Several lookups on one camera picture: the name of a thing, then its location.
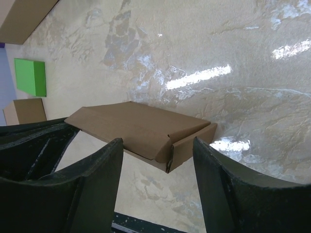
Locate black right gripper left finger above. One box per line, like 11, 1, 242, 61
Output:
0, 138, 123, 233

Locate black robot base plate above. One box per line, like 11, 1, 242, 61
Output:
111, 212, 183, 233

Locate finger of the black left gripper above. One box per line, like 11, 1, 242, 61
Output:
0, 118, 80, 181

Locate small brown cardboard box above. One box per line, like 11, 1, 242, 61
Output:
3, 98, 47, 126

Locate green small box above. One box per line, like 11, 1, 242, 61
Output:
14, 58, 47, 97

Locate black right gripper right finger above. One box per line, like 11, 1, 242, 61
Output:
193, 138, 311, 233

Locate large closed cardboard box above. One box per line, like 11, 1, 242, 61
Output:
0, 0, 58, 45

